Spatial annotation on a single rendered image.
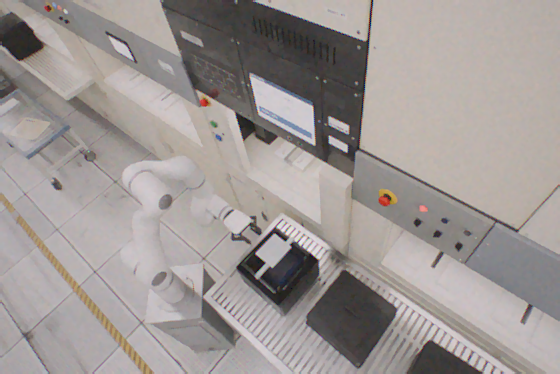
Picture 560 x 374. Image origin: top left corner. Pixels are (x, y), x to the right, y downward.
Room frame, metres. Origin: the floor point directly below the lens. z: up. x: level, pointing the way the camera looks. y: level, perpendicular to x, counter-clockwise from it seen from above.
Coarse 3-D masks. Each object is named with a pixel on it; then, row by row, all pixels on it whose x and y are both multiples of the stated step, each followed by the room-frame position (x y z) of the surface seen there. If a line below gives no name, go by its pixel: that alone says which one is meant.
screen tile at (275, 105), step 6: (258, 84) 1.04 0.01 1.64; (258, 90) 1.04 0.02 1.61; (264, 90) 1.02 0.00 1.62; (270, 90) 0.99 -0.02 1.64; (258, 96) 1.05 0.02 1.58; (270, 96) 1.00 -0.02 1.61; (258, 102) 1.05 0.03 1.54; (264, 102) 1.03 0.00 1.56; (270, 102) 1.00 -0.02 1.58; (276, 102) 0.98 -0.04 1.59; (270, 108) 1.01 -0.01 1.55; (276, 108) 0.98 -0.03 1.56
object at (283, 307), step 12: (252, 252) 0.75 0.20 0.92; (240, 264) 0.70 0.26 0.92; (264, 264) 0.74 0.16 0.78; (312, 264) 0.68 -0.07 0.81; (312, 276) 0.61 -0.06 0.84; (252, 288) 0.63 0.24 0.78; (264, 288) 0.62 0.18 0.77; (300, 288) 0.55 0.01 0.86; (276, 300) 0.55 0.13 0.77; (288, 300) 0.50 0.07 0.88
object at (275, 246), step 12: (276, 228) 0.81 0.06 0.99; (264, 240) 0.76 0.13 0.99; (276, 240) 0.70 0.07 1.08; (288, 240) 0.73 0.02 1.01; (264, 252) 0.66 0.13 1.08; (276, 252) 0.65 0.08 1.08; (300, 252) 0.68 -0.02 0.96; (252, 264) 0.70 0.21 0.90; (252, 276) 0.65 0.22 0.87; (264, 276) 0.67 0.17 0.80; (300, 276) 0.64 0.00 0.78; (288, 288) 0.56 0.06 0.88
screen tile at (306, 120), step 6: (282, 96) 0.95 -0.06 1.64; (288, 102) 0.93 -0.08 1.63; (294, 102) 0.91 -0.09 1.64; (294, 108) 0.91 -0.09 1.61; (300, 108) 0.89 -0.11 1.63; (288, 114) 0.94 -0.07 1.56; (294, 114) 0.92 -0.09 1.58; (306, 114) 0.87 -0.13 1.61; (294, 120) 0.92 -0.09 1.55; (300, 120) 0.90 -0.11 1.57; (306, 120) 0.88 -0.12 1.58; (306, 126) 0.88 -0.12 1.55
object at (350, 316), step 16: (336, 288) 0.52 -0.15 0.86; (352, 288) 0.51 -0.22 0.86; (368, 288) 0.50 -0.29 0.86; (320, 304) 0.47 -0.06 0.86; (336, 304) 0.45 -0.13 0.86; (352, 304) 0.44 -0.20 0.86; (368, 304) 0.43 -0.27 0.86; (384, 304) 0.41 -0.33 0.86; (320, 320) 0.40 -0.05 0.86; (336, 320) 0.39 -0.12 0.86; (352, 320) 0.38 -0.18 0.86; (368, 320) 0.36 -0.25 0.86; (384, 320) 0.35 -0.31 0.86; (320, 336) 0.36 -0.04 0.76; (336, 336) 0.33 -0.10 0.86; (352, 336) 0.31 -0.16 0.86; (368, 336) 0.30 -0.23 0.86; (352, 352) 0.25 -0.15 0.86; (368, 352) 0.25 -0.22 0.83
